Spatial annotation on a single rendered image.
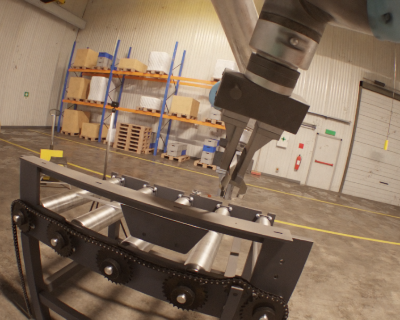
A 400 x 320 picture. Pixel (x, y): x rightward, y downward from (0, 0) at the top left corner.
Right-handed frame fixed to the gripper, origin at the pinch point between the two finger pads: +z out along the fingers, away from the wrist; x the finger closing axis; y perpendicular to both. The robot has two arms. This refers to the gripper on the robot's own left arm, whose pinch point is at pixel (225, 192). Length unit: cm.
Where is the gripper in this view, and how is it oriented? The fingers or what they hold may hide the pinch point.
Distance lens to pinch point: 81.4
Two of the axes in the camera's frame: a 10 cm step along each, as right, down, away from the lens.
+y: 5.1, 1.8, 8.4
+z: -2.6, 9.7, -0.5
